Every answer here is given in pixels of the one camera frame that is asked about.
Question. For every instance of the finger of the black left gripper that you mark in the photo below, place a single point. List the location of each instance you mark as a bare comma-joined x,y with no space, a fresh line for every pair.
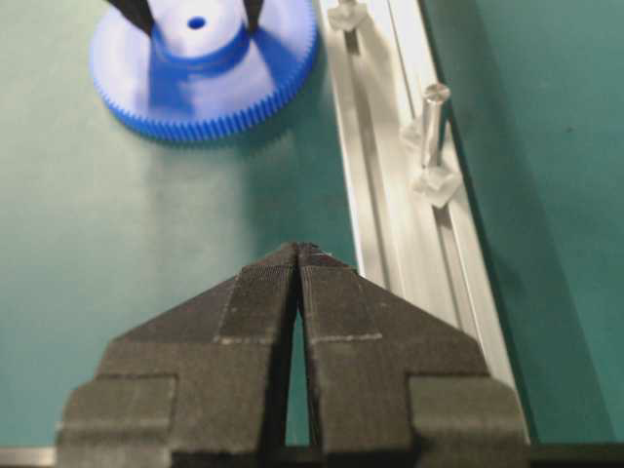
137,12
253,9

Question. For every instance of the clear bracket of tall shaft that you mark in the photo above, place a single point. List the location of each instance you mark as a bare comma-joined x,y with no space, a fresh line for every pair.
436,184

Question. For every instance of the tall steel shaft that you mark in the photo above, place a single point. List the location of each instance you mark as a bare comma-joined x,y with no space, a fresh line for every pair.
435,96

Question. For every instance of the aluminium extrusion rail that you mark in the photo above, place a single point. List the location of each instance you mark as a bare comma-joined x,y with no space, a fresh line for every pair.
430,257

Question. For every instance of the clear bracket of short shaft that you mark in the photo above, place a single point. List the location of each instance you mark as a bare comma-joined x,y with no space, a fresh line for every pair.
347,15

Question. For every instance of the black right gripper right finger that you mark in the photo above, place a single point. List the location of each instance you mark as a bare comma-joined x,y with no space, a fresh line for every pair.
394,386

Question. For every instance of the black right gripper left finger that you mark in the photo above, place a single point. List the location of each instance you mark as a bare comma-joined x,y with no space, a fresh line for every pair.
204,384

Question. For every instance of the large blue plastic gear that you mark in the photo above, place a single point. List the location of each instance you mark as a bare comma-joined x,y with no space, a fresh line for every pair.
201,74

